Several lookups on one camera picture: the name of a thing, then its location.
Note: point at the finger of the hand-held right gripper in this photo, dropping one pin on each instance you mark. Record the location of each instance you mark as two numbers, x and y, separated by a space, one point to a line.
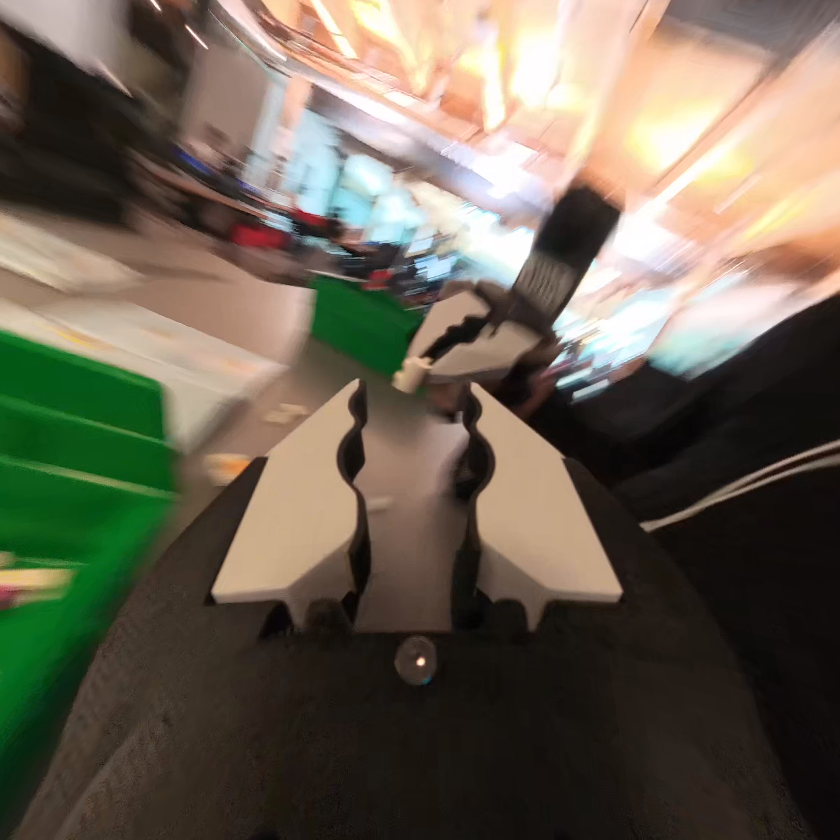
453 315
485 358

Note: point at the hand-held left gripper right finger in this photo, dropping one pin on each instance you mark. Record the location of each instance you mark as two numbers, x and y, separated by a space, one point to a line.
544 525

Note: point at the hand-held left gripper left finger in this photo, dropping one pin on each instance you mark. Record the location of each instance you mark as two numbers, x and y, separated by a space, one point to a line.
289 512

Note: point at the small white lego piece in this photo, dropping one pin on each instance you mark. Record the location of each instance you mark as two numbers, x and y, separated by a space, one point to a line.
410 375

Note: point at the large green plastic bin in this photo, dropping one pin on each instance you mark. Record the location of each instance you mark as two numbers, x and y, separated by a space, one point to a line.
79 459

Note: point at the pale orange lego piece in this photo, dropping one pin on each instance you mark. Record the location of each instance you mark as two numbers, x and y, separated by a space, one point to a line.
226 467

